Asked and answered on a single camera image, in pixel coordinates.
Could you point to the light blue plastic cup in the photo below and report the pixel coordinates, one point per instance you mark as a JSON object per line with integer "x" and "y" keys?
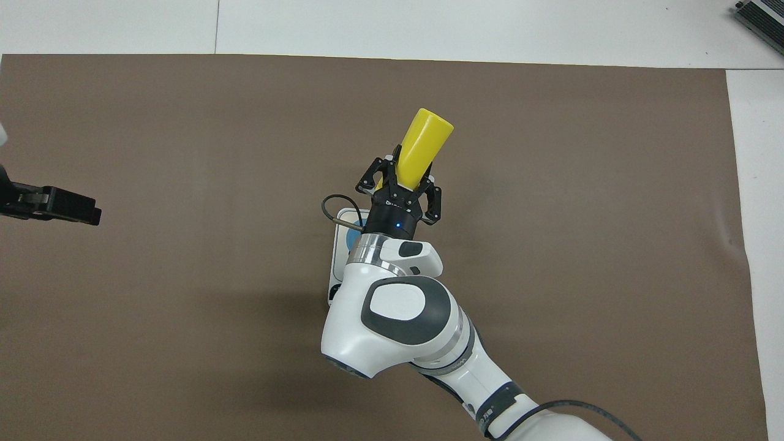
{"x": 352, "y": 240}

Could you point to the silver digital kitchen scale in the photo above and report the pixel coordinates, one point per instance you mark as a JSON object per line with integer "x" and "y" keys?
{"x": 338, "y": 263}

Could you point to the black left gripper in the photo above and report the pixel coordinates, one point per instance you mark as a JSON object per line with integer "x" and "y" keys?
{"x": 5, "y": 196}

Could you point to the yellow squeeze bottle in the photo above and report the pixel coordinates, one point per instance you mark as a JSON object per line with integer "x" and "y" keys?
{"x": 425, "y": 147}

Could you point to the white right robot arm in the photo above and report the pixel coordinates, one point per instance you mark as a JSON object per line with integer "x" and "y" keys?
{"x": 392, "y": 306}

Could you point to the grey ribbed metal device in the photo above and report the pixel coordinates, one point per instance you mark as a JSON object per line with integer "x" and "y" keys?
{"x": 765, "y": 18}

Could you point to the brown table mat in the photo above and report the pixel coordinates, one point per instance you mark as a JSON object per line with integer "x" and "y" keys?
{"x": 184, "y": 337}

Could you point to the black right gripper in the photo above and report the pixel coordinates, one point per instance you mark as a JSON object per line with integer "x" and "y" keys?
{"x": 392, "y": 214}

